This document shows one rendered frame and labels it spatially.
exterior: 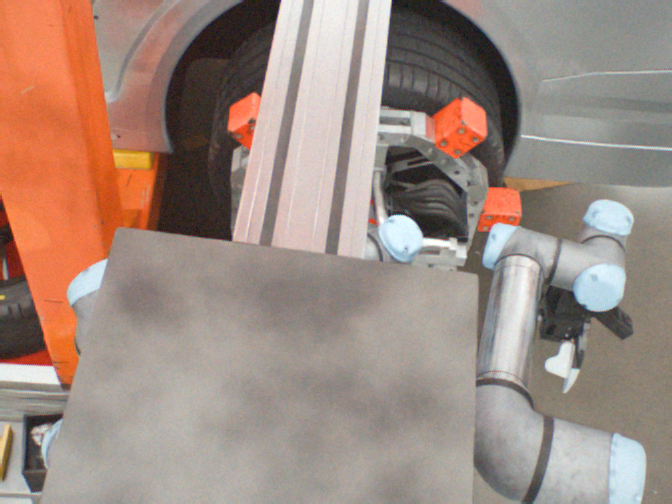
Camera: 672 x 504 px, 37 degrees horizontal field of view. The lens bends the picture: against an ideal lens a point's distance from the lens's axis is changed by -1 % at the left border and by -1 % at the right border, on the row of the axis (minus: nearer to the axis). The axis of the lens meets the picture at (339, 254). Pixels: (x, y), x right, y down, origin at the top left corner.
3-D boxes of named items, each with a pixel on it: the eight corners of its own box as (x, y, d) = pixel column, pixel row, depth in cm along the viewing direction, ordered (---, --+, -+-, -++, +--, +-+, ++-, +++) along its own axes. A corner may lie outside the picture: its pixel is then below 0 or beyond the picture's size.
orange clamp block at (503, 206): (473, 204, 227) (512, 207, 227) (475, 232, 222) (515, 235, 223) (479, 185, 221) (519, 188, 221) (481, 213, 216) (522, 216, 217)
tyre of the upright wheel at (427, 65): (194, 3, 211) (238, 195, 265) (182, 83, 198) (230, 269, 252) (508, -7, 207) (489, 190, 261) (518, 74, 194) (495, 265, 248)
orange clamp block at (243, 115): (285, 114, 204) (254, 90, 198) (283, 144, 199) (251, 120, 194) (260, 129, 207) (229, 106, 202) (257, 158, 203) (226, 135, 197)
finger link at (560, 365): (538, 389, 177) (546, 337, 176) (570, 393, 177) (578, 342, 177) (543, 392, 174) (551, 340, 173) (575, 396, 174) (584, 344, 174)
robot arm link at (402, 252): (373, 217, 161) (413, 206, 165) (344, 248, 169) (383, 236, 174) (395, 260, 159) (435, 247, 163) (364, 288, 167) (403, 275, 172)
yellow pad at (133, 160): (159, 128, 249) (158, 114, 245) (152, 170, 241) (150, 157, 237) (104, 124, 248) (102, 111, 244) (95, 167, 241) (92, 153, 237)
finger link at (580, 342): (564, 365, 177) (572, 317, 176) (574, 366, 177) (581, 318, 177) (572, 369, 172) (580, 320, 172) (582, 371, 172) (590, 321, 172)
